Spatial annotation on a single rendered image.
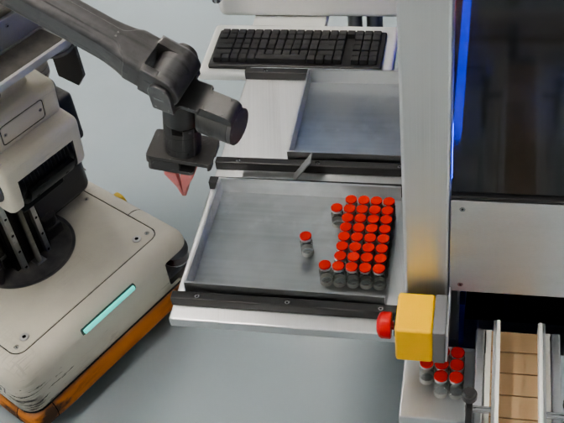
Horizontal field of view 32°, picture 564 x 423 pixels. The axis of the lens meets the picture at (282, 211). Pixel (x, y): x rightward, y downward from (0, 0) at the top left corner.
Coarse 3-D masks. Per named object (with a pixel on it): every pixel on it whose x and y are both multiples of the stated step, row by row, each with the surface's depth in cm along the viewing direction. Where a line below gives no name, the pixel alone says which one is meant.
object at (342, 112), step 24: (312, 72) 202; (336, 72) 201; (360, 72) 200; (384, 72) 199; (312, 96) 201; (336, 96) 200; (360, 96) 199; (384, 96) 198; (312, 120) 195; (336, 120) 194; (360, 120) 194; (384, 120) 193; (312, 144) 190; (336, 144) 189; (360, 144) 188; (384, 144) 188
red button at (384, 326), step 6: (384, 312) 142; (390, 312) 142; (378, 318) 142; (384, 318) 141; (390, 318) 141; (378, 324) 141; (384, 324) 141; (390, 324) 141; (378, 330) 141; (384, 330) 141; (390, 330) 141; (384, 336) 141; (390, 336) 142
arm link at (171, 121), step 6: (162, 114) 144; (168, 114) 141; (180, 114) 141; (186, 114) 141; (192, 114) 141; (168, 120) 142; (174, 120) 142; (180, 120) 141; (186, 120) 142; (192, 120) 142; (168, 126) 143; (174, 126) 142; (180, 126) 142; (186, 126) 142; (192, 126) 143; (180, 132) 144
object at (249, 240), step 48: (240, 192) 182; (288, 192) 180; (336, 192) 178; (384, 192) 176; (240, 240) 174; (288, 240) 172; (336, 240) 171; (192, 288) 164; (240, 288) 162; (288, 288) 164; (336, 288) 163
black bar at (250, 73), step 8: (248, 72) 206; (256, 72) 206; (264, 72) 205; (272, 72) 205; (280, 72) 205; (288, 72) 204; (296, 72) 204; (304, 72) 204; (296, 80) 205; (304, 80) 205
